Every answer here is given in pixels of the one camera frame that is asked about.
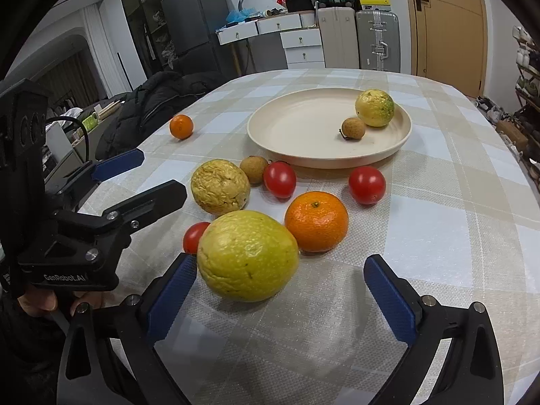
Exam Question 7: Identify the rows of shoes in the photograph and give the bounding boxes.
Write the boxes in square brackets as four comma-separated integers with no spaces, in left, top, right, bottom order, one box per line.
[512,25,540,106]

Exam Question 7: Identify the dark grey fridge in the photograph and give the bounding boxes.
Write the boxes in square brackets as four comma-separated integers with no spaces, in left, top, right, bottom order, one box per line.
[160,0,237,79]

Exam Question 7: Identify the white sneakers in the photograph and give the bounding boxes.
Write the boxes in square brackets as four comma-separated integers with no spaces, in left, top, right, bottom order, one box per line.
[477,96,513,125]

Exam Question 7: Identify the black cable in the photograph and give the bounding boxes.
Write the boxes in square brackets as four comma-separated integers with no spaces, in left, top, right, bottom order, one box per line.
[44,117,91,165]

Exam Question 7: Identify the dark display cabinet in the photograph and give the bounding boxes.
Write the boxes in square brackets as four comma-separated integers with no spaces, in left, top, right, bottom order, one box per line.
[118,0,169,77]

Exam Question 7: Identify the white drawer cabinet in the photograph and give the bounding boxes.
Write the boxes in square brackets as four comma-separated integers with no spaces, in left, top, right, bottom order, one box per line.
[280,29,326,69]

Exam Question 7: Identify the green-speckled yellow passion fruit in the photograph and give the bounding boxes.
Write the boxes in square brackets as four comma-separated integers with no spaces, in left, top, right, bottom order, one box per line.
[355,89,396,128]

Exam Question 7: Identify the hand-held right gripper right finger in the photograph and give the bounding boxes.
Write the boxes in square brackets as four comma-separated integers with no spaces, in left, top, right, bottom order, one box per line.
[363,254,505,405]

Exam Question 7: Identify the brown cardboard box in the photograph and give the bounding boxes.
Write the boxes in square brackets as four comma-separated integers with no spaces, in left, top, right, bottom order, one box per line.
[495,120,528,146]

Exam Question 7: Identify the black padded jacket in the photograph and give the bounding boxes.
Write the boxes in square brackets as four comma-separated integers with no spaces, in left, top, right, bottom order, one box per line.
[95,71,224,161]

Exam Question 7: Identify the beige suitcase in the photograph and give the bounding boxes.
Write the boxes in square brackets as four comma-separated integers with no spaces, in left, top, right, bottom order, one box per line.
[316,6,359,69]

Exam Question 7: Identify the large orange mandarin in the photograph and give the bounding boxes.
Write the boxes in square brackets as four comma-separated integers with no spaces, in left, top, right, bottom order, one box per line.
[285,191,350,254]

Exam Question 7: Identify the person's left hand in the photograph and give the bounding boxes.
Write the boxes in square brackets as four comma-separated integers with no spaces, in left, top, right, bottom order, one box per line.
[17,289,104,319]

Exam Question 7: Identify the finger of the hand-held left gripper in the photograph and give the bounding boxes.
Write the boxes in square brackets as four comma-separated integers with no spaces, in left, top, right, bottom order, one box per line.
[25,179,188,263]
[46,148,145,212]

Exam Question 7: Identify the silver suitcase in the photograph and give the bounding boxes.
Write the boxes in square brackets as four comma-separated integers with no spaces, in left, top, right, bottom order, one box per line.
[355,9,401,72]

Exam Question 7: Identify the small orange mandarin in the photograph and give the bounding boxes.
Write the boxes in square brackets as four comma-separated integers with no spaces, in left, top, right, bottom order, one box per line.
[169,114,194,140]

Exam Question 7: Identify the blue plastic bag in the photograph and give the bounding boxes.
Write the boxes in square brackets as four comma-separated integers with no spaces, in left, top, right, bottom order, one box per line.
[225,7,259,24]

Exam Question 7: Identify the white desk with drawers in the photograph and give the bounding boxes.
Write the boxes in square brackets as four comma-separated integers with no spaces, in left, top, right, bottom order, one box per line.
[216,8,318,77]

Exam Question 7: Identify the wooden shoe rack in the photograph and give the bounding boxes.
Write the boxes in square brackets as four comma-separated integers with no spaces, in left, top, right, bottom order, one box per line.
[512,25,540,165]

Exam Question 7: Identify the white curtain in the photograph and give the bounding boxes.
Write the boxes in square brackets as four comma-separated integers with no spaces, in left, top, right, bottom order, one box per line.
[80,6,127,98]

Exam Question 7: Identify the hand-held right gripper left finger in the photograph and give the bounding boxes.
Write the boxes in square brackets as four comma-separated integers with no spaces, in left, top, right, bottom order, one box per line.
[57,253,199,405]

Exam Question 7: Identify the large yellow-green passion fruit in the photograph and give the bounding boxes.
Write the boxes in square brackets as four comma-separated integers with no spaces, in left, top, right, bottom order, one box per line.
[196,210,300,303]

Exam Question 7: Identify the wrinkled pale yellow passion fruit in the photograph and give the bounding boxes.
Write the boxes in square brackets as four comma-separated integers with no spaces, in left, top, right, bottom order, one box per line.
[191,159,251,215]

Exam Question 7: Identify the red cherry tomato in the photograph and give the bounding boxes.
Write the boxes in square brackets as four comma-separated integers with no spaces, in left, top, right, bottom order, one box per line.
[348,166,386,206]
[183,221,212,255]
[263,161,297,199]

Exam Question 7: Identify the brown longan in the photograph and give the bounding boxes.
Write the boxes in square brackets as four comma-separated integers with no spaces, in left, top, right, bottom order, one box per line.
[240,156,269,185]
[340,117,366,141]

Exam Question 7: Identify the wooden door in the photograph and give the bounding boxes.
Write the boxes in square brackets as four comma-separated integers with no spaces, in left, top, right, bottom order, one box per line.
[401,0,492,98]

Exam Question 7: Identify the cream round plate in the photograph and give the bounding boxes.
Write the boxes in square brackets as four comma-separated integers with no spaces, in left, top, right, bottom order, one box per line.
[247,88,413,169]

